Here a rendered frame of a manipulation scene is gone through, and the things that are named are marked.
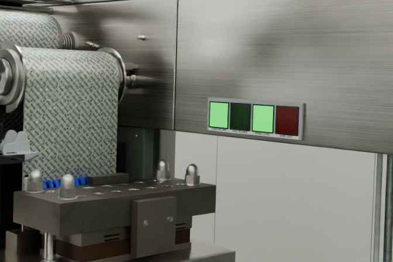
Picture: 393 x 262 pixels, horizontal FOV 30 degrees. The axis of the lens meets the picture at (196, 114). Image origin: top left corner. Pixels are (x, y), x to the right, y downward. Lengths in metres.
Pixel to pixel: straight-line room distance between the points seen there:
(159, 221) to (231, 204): 3.28
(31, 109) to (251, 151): 3.17
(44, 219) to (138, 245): 0.19
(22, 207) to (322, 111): 0.59
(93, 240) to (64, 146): 0.25
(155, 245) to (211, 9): 0.50
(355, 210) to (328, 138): 2.81
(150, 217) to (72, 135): 0.26
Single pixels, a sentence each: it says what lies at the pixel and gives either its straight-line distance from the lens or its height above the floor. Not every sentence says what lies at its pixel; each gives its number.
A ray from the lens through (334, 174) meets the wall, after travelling 4.21.
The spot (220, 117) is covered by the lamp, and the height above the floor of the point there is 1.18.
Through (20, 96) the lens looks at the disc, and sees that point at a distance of 1.51.
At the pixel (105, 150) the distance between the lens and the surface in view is 1.63.
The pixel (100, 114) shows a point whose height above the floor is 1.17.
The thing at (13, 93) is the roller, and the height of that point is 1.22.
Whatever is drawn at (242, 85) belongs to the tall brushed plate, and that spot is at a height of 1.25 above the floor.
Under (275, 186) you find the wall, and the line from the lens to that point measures 4.48.
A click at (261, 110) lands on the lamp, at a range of 1.44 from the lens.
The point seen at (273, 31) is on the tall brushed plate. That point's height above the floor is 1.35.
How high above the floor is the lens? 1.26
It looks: 3 degrees down
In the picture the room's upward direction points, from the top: 2 degrees clockwise
